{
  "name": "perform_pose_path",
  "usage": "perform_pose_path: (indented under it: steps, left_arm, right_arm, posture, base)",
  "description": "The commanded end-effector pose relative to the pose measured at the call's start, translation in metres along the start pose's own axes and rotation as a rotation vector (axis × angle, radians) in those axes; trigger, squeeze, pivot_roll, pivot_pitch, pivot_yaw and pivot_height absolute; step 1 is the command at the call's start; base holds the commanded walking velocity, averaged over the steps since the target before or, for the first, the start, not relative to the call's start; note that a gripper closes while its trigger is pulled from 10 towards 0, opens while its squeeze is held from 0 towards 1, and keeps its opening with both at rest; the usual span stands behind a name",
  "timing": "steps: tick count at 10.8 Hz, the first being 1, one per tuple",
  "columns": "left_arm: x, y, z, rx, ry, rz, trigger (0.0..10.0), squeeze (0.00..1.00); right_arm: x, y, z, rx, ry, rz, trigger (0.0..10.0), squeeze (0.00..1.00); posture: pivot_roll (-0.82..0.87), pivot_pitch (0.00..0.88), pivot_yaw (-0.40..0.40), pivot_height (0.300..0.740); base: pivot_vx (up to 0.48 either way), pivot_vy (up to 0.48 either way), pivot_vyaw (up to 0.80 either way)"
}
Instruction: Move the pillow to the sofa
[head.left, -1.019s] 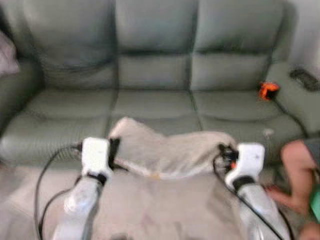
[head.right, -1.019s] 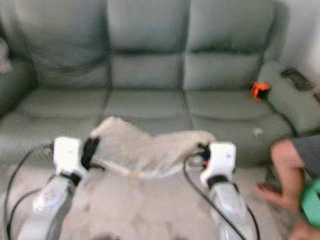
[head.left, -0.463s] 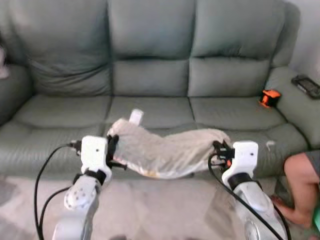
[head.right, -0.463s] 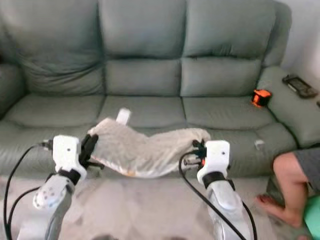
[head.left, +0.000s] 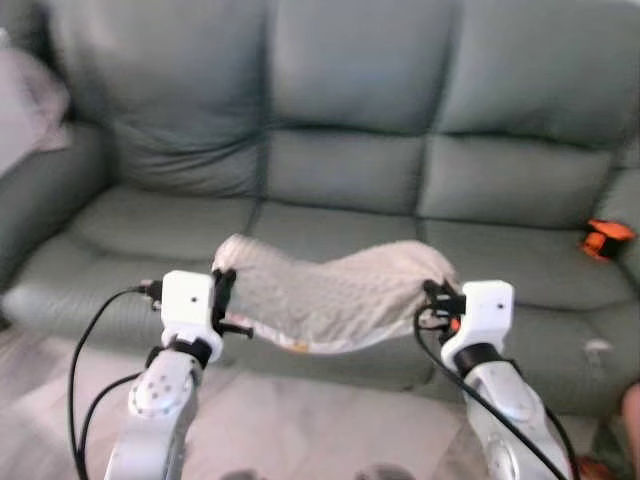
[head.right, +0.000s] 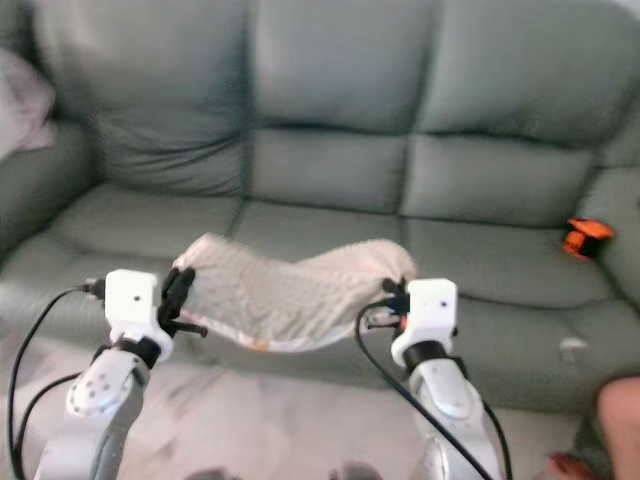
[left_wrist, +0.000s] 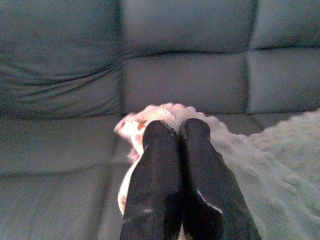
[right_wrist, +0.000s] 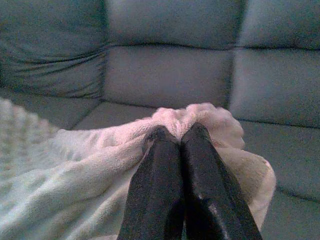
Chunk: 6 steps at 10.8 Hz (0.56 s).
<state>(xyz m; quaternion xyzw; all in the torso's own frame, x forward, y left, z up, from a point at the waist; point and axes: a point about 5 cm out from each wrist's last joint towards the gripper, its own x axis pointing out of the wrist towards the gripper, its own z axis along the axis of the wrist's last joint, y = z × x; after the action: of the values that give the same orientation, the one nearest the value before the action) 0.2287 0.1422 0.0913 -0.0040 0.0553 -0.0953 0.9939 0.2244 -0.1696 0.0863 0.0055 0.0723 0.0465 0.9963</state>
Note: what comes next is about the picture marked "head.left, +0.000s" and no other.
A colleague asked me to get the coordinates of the person's bare leg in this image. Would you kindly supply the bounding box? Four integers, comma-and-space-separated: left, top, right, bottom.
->
620, 383, 640, 476

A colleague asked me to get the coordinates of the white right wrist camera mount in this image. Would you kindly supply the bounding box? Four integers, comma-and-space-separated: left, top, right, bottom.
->
441, 280, 516, 353

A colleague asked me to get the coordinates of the white sofa recliner lever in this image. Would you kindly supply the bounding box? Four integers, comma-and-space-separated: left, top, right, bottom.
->
584, 338, 614, 367

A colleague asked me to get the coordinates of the long black left arm cable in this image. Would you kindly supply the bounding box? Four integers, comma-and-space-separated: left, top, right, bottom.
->
67, 284, 164, 480

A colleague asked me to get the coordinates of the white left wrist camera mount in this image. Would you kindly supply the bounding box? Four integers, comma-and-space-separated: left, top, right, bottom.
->
160, 270, 216, 338

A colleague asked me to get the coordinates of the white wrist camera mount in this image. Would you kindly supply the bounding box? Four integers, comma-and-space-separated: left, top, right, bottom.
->
160, 270, 216, 338
441, 280, 516, 353

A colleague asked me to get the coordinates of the person's foot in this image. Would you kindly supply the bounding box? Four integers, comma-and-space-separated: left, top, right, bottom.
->
577, 455, 619, 480

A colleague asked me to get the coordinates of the grey green three-seat sofa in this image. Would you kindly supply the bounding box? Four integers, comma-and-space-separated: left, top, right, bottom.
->
0, 0, 640, 416

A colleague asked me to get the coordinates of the orange and black object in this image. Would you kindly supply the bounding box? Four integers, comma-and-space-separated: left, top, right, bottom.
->
582, 218, 637, 263

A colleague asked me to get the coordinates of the short black left arm cable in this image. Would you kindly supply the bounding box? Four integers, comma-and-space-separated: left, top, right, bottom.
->
78, 372, 144, 473

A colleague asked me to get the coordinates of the beige textured pillow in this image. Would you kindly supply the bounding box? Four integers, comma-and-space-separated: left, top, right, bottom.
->
213, 233, 458, 356

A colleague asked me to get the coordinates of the pale pink cloth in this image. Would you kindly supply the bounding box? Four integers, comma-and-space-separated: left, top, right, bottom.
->
0, 28, 73, 176

